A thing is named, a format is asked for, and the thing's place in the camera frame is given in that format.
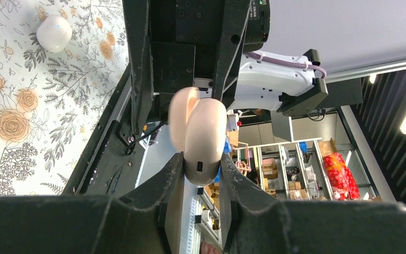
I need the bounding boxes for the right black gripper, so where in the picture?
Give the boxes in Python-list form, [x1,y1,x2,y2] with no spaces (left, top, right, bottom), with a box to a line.
[123,0,271,135]

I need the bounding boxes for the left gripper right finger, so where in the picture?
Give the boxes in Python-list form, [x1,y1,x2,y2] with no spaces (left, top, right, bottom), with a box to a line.
[219,155,406,253]

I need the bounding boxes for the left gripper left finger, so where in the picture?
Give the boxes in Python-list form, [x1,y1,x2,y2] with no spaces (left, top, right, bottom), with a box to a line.
[0,153,184,253]

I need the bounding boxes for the beige earbud charging case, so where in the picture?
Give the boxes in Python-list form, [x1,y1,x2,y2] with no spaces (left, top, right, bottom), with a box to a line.
[168,87,227,186]

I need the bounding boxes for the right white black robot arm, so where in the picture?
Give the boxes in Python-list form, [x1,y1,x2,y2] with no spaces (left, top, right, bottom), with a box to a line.
[123,1,328,138]

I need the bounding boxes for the storage shelf with boxes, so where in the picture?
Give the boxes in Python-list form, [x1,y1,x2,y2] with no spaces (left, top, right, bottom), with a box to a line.
[188,139,379,253]

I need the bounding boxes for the floral patterned table mat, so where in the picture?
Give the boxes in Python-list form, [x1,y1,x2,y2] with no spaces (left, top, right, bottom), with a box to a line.
[0,0,129,196]

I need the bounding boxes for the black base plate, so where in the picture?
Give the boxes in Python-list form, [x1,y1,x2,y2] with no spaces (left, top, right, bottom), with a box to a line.
[62,67,147,196]

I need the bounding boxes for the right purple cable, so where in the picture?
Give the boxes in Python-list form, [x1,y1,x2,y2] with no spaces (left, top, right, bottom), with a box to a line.
[246,51,328,79]

